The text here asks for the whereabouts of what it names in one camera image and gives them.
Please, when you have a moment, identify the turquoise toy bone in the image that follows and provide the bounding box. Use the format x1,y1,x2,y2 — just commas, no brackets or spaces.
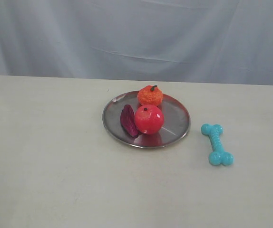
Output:
201,123,234,166

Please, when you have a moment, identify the purple toy sweet potato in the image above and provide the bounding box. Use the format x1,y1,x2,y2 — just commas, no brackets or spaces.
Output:
120,104,139,138

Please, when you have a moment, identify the red toy apple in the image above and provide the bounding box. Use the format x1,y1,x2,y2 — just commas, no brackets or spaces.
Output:
135,104,164,135

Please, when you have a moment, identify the orange toy tangerine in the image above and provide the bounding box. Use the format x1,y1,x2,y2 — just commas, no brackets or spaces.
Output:
137,85,164,106

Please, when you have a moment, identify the round steel plate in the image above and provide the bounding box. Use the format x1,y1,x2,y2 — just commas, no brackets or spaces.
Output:
102,91,191,149

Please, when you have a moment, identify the white backdrop cloth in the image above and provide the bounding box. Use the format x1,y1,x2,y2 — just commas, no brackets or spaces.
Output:
0,0,273,85

